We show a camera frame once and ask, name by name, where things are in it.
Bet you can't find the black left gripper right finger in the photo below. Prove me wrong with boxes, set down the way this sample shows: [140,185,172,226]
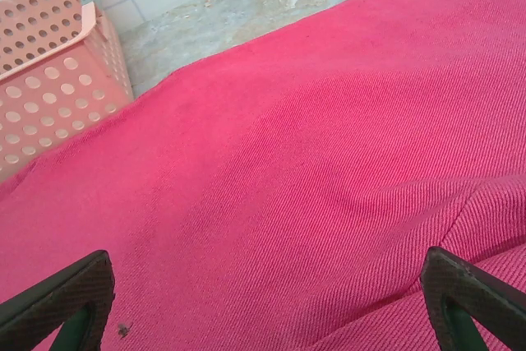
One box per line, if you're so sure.
[421,246,526,351]

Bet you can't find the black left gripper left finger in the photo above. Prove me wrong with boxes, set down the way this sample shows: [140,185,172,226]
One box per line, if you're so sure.
[0,249,116,351]

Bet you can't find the pink long pants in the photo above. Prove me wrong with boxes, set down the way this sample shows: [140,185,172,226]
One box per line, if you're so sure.
[0,0,526,351]

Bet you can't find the pink perforated plastic basket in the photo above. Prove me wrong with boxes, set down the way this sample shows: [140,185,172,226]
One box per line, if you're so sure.
[0,0,136,183]

